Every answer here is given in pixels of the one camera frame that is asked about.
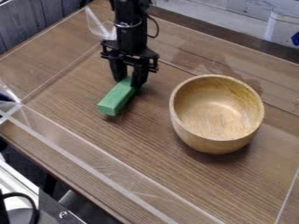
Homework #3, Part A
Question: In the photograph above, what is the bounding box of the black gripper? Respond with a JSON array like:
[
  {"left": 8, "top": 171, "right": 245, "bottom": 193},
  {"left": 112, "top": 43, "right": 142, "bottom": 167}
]
[{"left": 100, "top": 20, "right": 158, "bottom": 88}]

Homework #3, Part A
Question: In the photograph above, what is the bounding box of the green rectangular block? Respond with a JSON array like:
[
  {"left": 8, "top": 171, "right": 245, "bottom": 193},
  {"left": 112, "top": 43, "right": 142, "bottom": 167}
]
[{"left": 97, "top": 77, "right": 136, "bottom": 116}]

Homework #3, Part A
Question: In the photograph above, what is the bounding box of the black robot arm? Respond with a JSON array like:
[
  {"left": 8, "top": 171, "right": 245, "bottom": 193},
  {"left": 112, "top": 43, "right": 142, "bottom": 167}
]
[{"left": 100, "top": 0, "right": 160, "bottom": 88}]

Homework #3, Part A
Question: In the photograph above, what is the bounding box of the brown wooden bowl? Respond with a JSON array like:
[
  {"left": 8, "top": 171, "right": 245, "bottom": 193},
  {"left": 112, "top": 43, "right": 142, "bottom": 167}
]
[{"left": 169, "top": 74, "right": 265, "bottom": 154}]

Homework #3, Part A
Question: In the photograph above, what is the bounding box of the clear acrylic front barrier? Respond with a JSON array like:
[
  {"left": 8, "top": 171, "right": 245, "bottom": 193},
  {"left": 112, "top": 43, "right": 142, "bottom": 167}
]
[{"left": 0, "top": 82, "right": 224, "bottom": 224}]

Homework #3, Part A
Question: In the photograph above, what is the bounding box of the white container in background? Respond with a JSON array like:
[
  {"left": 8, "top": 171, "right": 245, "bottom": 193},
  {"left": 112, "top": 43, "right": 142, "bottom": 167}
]
[{"left": 264, "top": 9, "right": 299, "bottom": 49}]

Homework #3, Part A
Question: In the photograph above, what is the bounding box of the blue object at right edge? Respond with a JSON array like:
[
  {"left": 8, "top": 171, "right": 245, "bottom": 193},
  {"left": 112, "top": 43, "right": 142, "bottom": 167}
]
[{"left": 291, "top": 32, "right": 299, "bottom": 46}]

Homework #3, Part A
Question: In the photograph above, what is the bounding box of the clear acrylic corner bracket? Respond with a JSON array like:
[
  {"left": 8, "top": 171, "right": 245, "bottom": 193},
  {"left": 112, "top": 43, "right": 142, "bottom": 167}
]
[{"left": 85, "top": 7, "right": 117, "bottom": 40}]

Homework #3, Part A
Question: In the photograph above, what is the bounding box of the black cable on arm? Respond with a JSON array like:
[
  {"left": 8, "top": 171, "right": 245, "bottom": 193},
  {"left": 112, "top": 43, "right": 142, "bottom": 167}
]
[{"left": 145, "top": 14, "right": 160, "bottom": 39}]

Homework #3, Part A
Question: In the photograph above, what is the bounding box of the grey metal bracket with screw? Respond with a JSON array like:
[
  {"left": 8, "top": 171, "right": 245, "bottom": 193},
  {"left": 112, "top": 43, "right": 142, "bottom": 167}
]
[{"left": 0, "top": 190, "right": 86, "bottom": 224}]

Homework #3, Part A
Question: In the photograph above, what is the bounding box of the black cable bottom left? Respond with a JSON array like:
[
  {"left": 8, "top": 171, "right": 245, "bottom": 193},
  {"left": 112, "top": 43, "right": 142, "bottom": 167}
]
[{"left": 0, "top": 192, "right": 40, "bottom": 224}]

